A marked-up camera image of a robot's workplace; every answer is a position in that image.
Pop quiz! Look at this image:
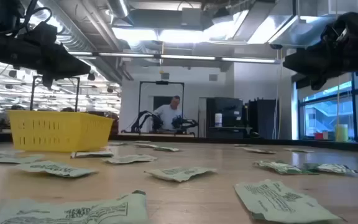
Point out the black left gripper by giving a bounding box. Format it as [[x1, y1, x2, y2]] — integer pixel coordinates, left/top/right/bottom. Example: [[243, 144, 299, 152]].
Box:
[[11, 21, 92, 90]]

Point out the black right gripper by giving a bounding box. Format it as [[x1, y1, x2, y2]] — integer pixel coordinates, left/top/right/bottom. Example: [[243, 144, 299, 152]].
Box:
[[282, 11, 358, 91]]

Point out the yellow plastic slotted basket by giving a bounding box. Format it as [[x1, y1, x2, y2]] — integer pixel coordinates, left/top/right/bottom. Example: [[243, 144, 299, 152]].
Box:
[[6, 110, 115, 153]]

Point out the black storage cabinet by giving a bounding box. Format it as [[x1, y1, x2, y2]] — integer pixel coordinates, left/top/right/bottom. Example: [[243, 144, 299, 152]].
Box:
[[206, 97, 246, 139], [247, 98, 279, 140]]

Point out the yellow-green plastic container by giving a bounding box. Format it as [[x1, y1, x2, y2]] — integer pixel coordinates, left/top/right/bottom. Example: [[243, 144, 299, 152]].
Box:
[[334, 124, 349, 143]]

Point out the background workbench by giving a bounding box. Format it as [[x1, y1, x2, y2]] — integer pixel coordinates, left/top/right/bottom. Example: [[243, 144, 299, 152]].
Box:
[[120, 130, 198, 138]]

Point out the person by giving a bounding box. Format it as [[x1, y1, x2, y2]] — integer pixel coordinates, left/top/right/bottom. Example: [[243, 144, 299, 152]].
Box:
[[152, 95, 183, 131]]

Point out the long ceiling light strip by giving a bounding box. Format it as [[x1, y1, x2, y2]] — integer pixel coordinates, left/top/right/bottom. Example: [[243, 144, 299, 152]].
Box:
[[68, 50, 281, 65]]

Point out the black background gantry frame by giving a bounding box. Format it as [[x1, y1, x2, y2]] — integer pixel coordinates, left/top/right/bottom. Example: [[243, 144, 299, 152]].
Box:
[[137, 80, 185, 134], [29, 75, 81, 112]]

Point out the black aluminium table frame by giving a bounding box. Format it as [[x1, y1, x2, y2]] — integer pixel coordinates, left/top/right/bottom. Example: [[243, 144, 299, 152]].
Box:
[[110, 134, 358, 154]]

